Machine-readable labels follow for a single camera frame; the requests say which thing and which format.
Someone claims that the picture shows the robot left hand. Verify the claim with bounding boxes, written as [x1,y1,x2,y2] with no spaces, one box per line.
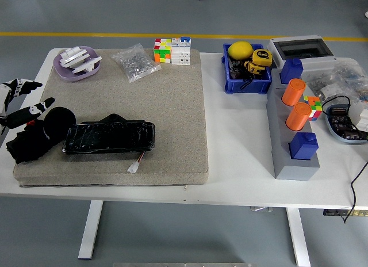
[0,78,56,135]

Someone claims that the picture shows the black rag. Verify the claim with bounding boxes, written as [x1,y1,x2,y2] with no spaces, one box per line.
[5,106,77,164]

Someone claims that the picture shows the glossy black panel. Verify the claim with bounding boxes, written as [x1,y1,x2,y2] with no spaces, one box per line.
[62,113,156,155]

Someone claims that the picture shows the purple tray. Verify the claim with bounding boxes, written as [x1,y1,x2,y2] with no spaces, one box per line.
[52,45,101,83]

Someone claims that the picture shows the clear bag of metal nuts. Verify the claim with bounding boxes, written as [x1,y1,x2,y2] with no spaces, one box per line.
[110,43,162,83]

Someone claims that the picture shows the white table leg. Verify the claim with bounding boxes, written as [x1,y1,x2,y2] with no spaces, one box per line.
[78,200,104,261]
[286,207,312,267]

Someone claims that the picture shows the grey-brown mat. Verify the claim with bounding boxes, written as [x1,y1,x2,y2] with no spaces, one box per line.
[13,48,209,188]

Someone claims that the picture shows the large colourful puzzle cube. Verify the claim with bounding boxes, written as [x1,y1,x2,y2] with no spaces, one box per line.
[153,38,173,64]

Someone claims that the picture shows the white circuit breaker block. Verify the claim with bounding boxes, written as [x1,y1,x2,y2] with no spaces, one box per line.
[171,36,192,66]

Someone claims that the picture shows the dark electronic part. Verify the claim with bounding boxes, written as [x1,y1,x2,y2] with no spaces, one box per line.
[229,66,245,80]

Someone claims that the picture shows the yellow lemon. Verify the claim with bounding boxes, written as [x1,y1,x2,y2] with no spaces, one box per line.
[228,41,254,60]

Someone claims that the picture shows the blue plastic bin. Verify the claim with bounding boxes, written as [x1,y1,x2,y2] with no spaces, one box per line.
[221,43,273,96]

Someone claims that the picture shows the yellow black tape measure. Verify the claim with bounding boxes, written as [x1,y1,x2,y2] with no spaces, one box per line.
[252,48,273,68]

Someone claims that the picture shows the grey block base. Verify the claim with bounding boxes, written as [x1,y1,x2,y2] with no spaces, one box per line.
[266,68,321,181]

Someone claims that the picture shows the orange cylinder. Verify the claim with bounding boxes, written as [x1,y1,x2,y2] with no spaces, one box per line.
[285,102,312,132]
[281,78,306,106]

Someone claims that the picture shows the blue block with knob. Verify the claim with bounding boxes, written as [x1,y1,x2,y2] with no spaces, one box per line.
[288,131,319,161]

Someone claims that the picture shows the small colourful puzzle cube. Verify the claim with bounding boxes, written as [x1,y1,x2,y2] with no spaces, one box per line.
[303,96,321,121]

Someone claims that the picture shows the clear bag of electronic parts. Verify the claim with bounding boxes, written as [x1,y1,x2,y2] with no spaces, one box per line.
[300,68,346,102]
[330,58,368,106]

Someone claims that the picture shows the blue-grey tray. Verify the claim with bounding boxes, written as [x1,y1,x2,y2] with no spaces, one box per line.
[324,104,368,144]

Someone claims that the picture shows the dark circuit boards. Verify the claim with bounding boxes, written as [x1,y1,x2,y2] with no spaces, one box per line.
[329,107,367,141]

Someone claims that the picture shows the black power strip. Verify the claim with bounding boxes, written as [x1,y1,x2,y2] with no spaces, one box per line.
[323,209,368,218]

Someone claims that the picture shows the white plastic modules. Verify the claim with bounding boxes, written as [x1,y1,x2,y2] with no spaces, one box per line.
[347,101,368,132]

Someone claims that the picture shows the white plastic bracket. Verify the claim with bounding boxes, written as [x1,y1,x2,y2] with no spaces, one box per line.
[59,46,90,68]
[71,55,103,75]

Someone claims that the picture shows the panel cable with white connector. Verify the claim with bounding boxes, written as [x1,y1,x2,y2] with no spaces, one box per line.
[127,151,145,174]

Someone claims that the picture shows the grey enclosure box with window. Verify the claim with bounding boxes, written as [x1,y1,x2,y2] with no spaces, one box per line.
[266,34,337,75]

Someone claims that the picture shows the black cable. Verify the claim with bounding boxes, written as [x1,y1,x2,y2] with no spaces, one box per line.
[321,96,368,224]

